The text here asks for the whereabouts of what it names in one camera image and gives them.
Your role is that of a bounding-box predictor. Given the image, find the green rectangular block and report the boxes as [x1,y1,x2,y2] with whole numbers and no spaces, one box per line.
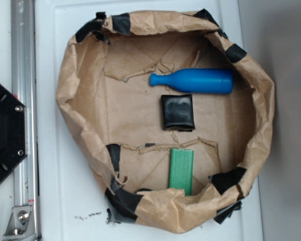
[169,149,194,196]

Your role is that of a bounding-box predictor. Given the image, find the brown paper bag container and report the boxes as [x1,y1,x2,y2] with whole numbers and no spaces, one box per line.
[56,10,275,233]

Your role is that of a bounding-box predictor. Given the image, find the black leather square pouch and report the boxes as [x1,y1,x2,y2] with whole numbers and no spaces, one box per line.
[161,94,195,132]

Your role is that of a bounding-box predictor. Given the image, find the blue plastic bottle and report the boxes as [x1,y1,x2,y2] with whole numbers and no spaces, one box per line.
[150,68,233,94]

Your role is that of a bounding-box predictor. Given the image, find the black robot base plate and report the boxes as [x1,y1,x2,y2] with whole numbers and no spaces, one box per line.
[0,84,27,185]

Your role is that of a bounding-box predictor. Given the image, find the aluminium extrusion rail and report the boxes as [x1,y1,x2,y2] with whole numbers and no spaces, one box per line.
[10,0,41,209]

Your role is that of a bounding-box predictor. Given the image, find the metal corner bracket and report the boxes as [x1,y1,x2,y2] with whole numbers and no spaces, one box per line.
[3,205,36,240]

